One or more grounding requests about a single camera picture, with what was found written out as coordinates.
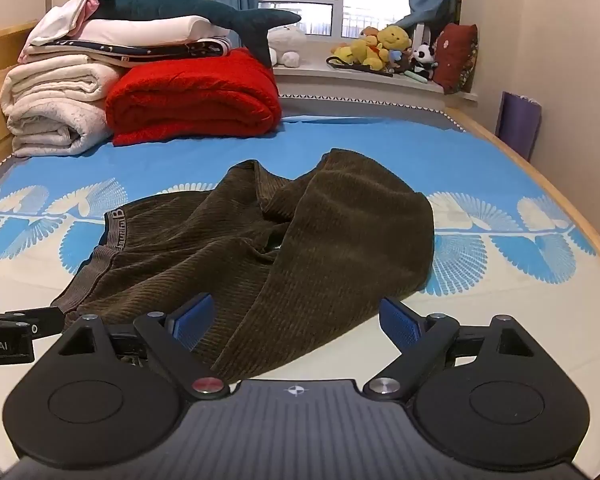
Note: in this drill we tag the navy trimmed folded cloth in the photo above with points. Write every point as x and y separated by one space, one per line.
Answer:
127 56

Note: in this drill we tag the red patterned cushion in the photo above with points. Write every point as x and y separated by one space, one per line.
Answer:
456 55

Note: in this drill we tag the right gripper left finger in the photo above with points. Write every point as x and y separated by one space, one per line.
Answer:
171 339

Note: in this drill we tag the dark brown corduroy pants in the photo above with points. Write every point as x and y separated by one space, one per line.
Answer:
290 264

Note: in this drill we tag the teal shark plush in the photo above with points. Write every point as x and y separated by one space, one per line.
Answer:
145 10

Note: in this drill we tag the yellow bear plush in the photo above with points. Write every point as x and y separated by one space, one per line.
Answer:
379 51

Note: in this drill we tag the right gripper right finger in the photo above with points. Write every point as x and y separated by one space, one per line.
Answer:
423 344

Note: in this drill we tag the cream folded blanket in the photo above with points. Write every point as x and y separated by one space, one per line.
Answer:
56 107

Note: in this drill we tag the blue patterned bed sheet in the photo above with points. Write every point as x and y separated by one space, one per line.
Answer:
506 240

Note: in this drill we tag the white plush toy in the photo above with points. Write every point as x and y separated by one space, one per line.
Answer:
285 44

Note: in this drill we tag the panda plush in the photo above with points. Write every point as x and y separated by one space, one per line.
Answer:
423 62

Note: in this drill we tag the wooden bed frame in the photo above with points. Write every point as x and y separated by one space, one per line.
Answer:
12 38

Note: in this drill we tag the red folded blanket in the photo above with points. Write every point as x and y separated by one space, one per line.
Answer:
231 95

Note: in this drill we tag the white folded comforter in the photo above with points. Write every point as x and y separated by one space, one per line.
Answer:
75 19

